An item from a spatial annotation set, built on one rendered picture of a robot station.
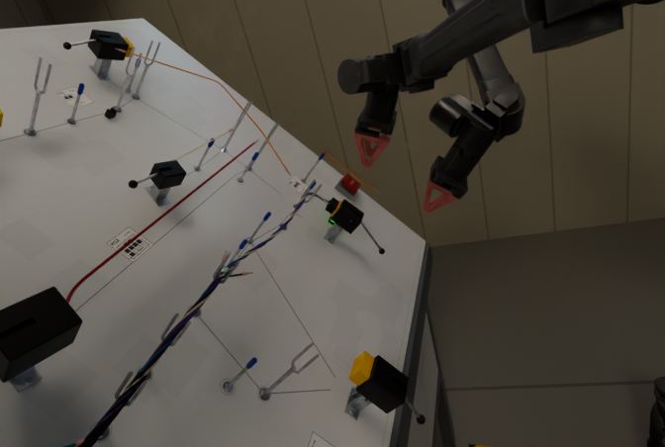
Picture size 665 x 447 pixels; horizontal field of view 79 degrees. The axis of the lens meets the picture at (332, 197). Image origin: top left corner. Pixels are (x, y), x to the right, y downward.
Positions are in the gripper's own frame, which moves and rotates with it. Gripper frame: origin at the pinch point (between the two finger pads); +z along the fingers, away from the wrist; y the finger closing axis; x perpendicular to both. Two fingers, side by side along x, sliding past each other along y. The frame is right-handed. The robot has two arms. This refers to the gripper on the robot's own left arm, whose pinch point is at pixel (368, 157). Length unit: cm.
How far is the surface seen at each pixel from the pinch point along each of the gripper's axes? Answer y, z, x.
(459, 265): -133, 118, 60
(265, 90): -158, 46, -82
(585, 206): -166, 75, 124
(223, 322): 35.7, 16.4, -14.1
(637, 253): -133, 80, 144
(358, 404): 35.8, 25.6, 9.3
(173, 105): -5.5, 1.3, -47.0
